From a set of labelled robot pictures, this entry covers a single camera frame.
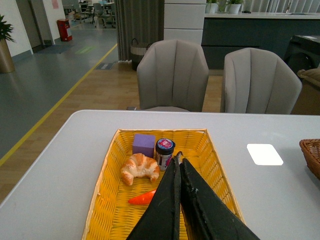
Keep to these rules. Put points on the dark grey counter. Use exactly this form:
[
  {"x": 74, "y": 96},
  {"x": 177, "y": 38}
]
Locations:
[{"x": 224, "y": 33}]

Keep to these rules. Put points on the beige cushion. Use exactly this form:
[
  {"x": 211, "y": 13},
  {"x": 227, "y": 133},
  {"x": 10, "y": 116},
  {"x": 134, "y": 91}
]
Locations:
[{"x": 310, "y": 75}]

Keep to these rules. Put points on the white potted plant left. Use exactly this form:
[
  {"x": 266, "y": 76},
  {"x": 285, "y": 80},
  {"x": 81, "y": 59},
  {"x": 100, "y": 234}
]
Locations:
[{"x": 211, "y": 6}]

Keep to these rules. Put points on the white potted plant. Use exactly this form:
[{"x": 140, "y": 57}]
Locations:
[
  {"x": 211, "y": 6},
  {"x": 233, "y": 6}
]

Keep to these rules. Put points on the red fire extinguisher box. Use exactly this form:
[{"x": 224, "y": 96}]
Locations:
[{"x": 64, "y": 30}]

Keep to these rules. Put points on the grey curtain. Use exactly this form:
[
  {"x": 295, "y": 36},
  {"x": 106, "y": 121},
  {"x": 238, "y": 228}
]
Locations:
[{"x": 138, "y": 19}]

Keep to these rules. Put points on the plastic croissant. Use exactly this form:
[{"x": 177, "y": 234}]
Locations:
[{"x": 137, "y": 166}]

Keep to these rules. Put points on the yellow woven basket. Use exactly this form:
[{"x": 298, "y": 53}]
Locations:
[{"x": 111, "y": 217}]

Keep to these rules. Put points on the dark woven bin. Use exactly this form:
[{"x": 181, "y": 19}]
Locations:
[{"x": 137, "y": 52}]

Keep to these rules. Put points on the white potted plant right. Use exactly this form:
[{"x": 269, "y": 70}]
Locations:
[{"x": 233, "y": 6}]

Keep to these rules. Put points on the toy carrot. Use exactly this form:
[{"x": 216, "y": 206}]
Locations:
[{"x": 143, "y": 199}]

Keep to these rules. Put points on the purple foam cube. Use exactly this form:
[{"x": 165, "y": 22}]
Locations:
[{"x": 144, "y": 144}]

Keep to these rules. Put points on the black appliance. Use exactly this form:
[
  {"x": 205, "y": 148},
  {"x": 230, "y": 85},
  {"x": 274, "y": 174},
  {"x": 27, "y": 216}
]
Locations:
[{"x": 303, "y": 52}]

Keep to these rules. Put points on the panda figurine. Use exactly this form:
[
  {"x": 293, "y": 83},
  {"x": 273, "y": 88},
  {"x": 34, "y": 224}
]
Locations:
[{"x": 179, "y": 156}]

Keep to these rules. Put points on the grey chair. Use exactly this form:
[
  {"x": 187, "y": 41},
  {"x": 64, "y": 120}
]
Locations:
[
  {"x": 257, "y": 81},
  {"x": 173, "y": 76}
]

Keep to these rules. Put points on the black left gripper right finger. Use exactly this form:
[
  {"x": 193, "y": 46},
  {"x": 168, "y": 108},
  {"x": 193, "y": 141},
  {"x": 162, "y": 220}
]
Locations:
[{"x": 206, "y": 217}]

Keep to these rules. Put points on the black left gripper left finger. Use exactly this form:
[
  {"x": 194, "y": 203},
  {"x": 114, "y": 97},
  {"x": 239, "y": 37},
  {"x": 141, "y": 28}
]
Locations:
[{"x": 161, "y": 220}]

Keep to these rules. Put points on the grey chair left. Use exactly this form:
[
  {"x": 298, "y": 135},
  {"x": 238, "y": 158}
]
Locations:
[{"x": 173, "y": 76}]

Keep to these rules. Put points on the grey chair right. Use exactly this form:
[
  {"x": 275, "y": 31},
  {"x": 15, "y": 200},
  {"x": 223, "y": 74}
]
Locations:
[{"x": 257, "y": 81}]

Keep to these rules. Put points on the small dark jar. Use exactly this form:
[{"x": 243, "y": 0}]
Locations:
[{"x": 164, "y": 149}]

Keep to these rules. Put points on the potted plant gold planter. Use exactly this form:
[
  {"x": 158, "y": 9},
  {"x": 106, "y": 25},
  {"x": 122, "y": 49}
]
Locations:
[{"x": 6, "y": 61}]

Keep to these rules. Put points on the brown wicker basket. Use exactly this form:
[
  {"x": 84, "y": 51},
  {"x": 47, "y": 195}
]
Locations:
[{"x": 311, "y": 152}]

